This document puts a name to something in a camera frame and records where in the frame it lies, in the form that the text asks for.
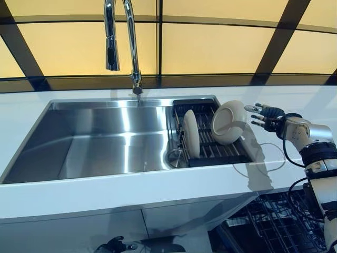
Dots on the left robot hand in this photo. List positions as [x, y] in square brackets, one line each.
[116, 247]

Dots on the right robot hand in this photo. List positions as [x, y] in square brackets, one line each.
[271, 116]

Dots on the cream ceramic plate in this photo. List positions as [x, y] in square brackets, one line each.
[231, 131]
[192, 134]

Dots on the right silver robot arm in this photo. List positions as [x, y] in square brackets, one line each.
[316, 134]

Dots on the black dishwasher plate rack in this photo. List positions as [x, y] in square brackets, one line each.
[273, 218]

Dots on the glossy white cabinet front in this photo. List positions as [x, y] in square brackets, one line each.
[92, 229]

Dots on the black dish drying rack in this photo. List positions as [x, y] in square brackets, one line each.
[210, 150]

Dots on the round steel sink strainer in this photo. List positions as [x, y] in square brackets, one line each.
[175, 158]

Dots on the stainless steel sink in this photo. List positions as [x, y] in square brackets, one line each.
[105, 137]

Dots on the chrome kitchen faucet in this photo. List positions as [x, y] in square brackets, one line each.
[131, 39]

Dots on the dark brown window frame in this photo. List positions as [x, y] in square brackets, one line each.
[158, 39]

